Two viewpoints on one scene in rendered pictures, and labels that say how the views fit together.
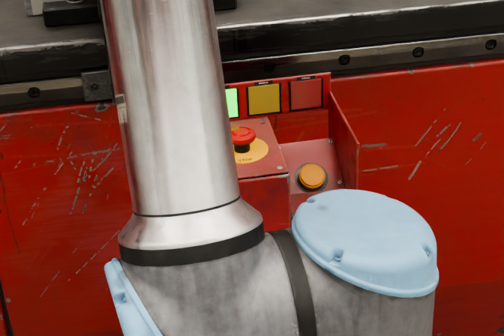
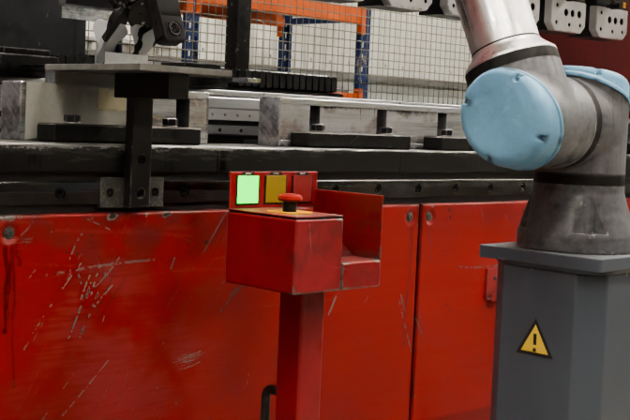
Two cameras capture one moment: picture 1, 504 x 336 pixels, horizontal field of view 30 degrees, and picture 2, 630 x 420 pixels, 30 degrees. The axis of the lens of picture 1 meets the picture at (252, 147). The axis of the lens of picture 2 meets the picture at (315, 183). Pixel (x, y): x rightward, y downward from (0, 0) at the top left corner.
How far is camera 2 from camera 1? 128 cm
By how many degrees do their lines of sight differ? 44
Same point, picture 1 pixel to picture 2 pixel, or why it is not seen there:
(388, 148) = not seen: hidden behind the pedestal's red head
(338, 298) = (603, 97)
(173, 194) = (524, 21)
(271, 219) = (330, 262)
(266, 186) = (329, 227)
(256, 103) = (271, 191)
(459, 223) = (361, 364)
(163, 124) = not seen: outside the picture
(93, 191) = (92, 311)
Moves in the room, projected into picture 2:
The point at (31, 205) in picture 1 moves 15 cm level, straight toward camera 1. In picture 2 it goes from (36, 325) to (103, 339)
